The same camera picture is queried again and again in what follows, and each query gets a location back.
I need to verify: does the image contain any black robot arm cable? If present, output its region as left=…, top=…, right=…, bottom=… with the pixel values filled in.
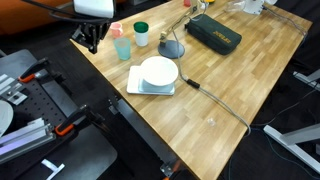
left=19, top=0, right=112, bottom=25

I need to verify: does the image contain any dark green zipped case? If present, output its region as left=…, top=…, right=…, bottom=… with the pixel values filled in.
left=185, top=13, right=243, bottom=56

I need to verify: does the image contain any orange clamp on table frame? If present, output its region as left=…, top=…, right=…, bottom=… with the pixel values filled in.
left=159, top=159, right=188, bottom=180

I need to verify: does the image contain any pink plastic cup upright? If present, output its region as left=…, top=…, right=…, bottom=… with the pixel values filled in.
left=109, top=22, right=124, bottom=39

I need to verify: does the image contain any aluminium extrusion rail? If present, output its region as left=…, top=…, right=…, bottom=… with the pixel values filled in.
left=0, top=118, right=56, bottom=164

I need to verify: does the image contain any black floor cable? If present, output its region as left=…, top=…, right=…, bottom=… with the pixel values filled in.
left=249, top=89, right=320, bottom=128

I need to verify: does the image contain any black perforated robot stand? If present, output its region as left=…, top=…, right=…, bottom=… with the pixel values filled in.
left=0, top=49, right=118, bottom=180

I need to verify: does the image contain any black clamp orange handle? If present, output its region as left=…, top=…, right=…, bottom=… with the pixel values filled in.
left=54, top=104, right=105, bottom=137
left=18, top=57, right=65, bottom=84

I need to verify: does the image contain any white metal table foot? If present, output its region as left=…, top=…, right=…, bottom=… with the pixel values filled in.
left=263, top=123, right=320, bottom=174
left=293, top=68, right=320, bottom=92

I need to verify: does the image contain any white mug with green lid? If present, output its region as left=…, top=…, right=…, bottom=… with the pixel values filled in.
left=133, top=21, right=150, bottom=47

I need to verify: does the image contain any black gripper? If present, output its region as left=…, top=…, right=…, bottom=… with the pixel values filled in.
left=71, top=21, right=111, bottom=55

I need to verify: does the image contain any grey lamp power cable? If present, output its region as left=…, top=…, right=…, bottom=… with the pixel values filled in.
left=171, top=29, right=253, bottom=136

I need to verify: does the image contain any orange floor mat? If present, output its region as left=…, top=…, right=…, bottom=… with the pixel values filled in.
left=0, top=0, right=78, bottom=36

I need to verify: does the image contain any white bowl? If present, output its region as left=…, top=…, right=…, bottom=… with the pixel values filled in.
left=139, top=55, right=179, bottom=87

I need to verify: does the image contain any clear drinking glass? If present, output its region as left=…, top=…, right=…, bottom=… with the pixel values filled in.
left=223, top=0, right=248, bottom=13

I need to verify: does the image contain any white digital kitchen scale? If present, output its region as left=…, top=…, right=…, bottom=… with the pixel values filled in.
left=126, top=65, right=176, bottom=97

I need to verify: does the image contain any silver desk lamp gold stem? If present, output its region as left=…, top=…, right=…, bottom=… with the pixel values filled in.
left=157, top=0, right=209, bottom=60

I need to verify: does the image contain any teal plastic cup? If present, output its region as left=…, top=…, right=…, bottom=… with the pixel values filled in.
left=113, top=37, right=132, bottom=61

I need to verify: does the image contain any grey cable of clamped arm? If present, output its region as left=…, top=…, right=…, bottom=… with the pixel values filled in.
left=262, top=4, right=308, bottom=37

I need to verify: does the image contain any aluminium angle bracket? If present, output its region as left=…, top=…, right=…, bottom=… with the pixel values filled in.
left=0, top=73, right=28, bottom=106

